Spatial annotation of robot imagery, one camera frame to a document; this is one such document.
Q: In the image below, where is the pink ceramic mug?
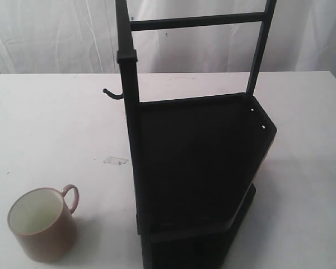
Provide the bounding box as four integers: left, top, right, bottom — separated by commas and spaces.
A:
7, 184, 80, 263

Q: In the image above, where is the black metal shelf rack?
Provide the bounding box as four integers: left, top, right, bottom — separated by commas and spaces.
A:
115, 1, 277, 268

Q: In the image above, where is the black metal hook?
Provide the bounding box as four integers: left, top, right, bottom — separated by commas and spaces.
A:
102, 89, 124, 100

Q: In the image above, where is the clear tape piece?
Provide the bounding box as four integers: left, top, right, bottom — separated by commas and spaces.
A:
103, 156, 128, 166

